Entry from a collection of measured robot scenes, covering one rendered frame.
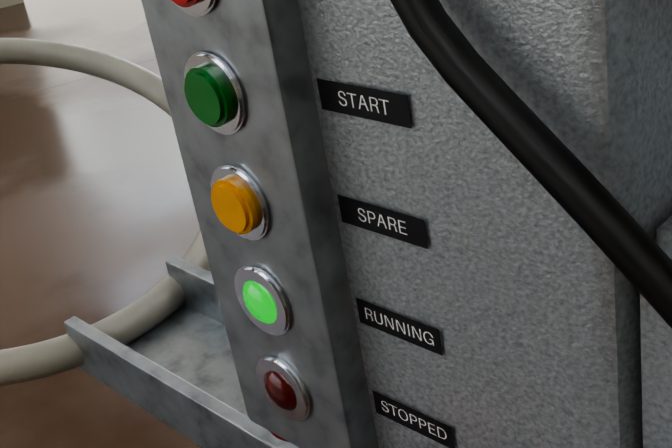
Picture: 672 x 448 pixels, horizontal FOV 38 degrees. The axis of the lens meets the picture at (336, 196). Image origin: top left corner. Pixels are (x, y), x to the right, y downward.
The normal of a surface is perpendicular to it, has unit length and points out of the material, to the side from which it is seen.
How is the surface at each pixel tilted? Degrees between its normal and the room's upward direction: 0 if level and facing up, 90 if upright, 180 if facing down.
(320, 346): 90
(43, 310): 0
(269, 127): 90
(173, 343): 2
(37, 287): 0
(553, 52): 90
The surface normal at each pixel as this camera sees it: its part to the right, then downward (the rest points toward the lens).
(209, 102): -0.68, 0.43
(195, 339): -0.14, -0.87
